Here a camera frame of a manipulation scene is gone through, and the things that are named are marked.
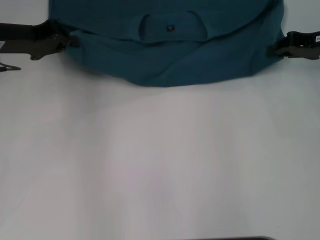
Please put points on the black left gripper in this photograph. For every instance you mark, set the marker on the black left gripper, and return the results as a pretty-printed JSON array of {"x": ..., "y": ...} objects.
[{"x": 37, "y": 40}]

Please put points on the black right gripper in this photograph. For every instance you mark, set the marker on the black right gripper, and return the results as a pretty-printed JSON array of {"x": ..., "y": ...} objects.
[{"x": 305, "y": 45}]

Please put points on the teal t-shirt with pink print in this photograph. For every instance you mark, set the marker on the teal t-shirt with pink print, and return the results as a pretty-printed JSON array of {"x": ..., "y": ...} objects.
[{"x": 175, "y": 50}]

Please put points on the dark flat panel edge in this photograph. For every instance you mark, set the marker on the dark flat panel edge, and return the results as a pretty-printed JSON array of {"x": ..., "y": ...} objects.
[{"x": 245, "y": 238}]

